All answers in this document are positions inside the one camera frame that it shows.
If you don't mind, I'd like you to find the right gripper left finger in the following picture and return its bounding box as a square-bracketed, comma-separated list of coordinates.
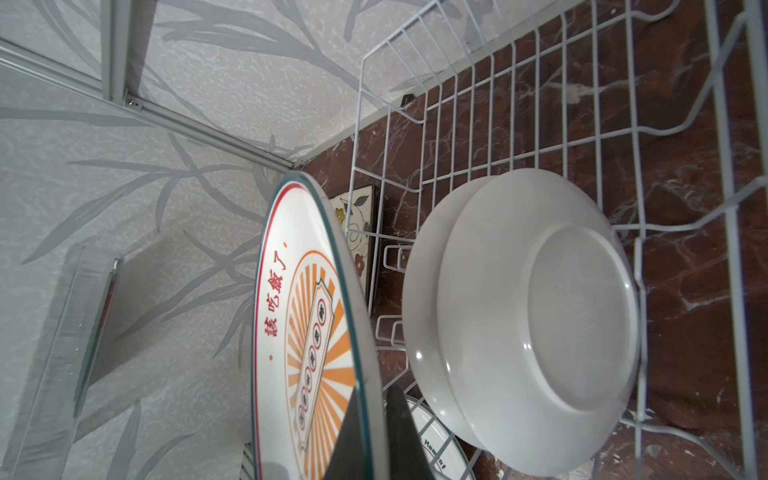
[324, 388, 375, 480]

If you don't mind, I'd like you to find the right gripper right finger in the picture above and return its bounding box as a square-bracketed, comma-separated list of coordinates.
[385, 385, 434, 480]

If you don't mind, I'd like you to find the white wire dish rack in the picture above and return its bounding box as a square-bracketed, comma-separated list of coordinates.
[352, 1, 767, 479]

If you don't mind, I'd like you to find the aluminium frame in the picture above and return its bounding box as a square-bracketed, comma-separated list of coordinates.
[1, 1, 293, 171]

